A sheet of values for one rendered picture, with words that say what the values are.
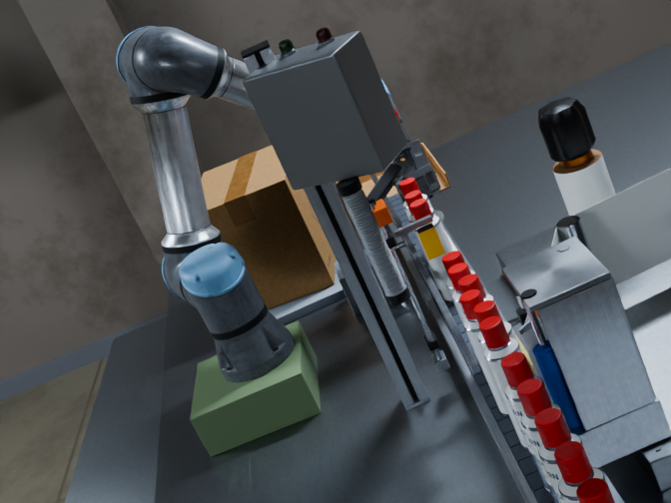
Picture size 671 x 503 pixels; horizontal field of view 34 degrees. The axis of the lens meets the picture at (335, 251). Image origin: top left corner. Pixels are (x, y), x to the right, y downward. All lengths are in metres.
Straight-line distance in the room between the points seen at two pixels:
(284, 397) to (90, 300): 3.06
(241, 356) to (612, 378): 0.80
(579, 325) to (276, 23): 3.29
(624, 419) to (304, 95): 0.63
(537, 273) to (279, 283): 1.07
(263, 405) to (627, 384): 0.77
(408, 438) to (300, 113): 0.58
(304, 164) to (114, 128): 2.81
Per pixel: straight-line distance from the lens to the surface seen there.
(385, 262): 1.66
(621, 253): 1.83
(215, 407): 2.02
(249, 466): 1.98
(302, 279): 2.43
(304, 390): 2.00
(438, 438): 1.80
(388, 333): 1.84
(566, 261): 1.46
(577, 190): 1.94
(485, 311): 1.55
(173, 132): 2.08
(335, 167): 1.63
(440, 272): 2.04
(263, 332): 2.04
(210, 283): 1.98
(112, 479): 2.19
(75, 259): 4.94
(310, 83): 1.59
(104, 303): 5.00
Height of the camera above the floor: 1.79
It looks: 21 degrees down
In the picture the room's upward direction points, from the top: 25 degrees counter-clockwise
